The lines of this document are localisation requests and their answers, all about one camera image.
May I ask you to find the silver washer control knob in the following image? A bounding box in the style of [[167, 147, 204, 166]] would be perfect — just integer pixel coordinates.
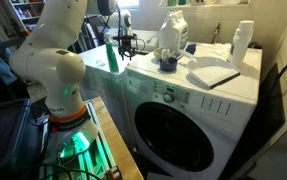
[[162, 91, 176, 104]]

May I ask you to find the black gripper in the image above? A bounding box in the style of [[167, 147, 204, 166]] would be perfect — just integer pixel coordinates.
[[112, 32, 140, 62]]

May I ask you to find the white bookshelf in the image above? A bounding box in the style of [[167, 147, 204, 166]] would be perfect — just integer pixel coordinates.
[[8, 0, 47, 32]]

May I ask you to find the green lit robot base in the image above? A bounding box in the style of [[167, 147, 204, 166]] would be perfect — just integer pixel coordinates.
[[38, 99, 124, 180]]

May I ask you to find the small clear bottle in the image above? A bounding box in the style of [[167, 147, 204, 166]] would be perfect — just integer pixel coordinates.
[[161, 48, 172, 64]]

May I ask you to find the dark faucet handle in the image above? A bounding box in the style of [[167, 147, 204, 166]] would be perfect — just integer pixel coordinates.
[[210, 22, 222, 45]]

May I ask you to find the large white detergent jug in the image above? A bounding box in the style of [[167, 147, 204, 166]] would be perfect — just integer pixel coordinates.
[[158, 9, 190, 56]]

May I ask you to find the white wall shelf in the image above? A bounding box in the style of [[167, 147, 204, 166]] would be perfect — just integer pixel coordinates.
[[158, 0, 251, 10]]

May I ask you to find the green spray bottle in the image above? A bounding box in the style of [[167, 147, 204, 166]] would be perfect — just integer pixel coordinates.
[[103, 32, 120, 74]]

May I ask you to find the white top-load washing machine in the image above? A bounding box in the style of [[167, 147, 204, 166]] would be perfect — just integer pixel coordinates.
[[77, 28, 160, 148]]

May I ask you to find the white front-load washing machine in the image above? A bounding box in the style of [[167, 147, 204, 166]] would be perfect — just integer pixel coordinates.
[[124, 41, 263, 180]]

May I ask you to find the dark blue storage bin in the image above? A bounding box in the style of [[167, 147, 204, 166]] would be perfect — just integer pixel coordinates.
[[0, 97, 31, 178]]

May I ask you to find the wooden table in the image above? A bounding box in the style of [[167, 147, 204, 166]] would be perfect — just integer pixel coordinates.
[[90, 96, 145, 180]]

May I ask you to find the dark blue cup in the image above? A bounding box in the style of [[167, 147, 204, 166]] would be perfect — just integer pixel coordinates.
[[159, 56, 179, 73]]

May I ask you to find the white crumpled cloth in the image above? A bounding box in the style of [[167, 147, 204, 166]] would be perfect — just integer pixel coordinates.
[[198, 42, 233, 58]]

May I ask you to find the tall white bottle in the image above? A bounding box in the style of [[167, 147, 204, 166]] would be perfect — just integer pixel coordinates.
[[227, 20, 255, 68]]

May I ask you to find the white dustpan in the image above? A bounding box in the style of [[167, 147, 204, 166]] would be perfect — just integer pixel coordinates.
[[178, 49, 242, 90]]

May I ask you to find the dark chair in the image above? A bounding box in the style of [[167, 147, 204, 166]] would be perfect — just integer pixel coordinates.
[[70, 14, 110, 54]]

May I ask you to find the dark blue sponge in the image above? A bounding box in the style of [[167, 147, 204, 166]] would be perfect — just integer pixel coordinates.
[[184, 43, 198, 55]]

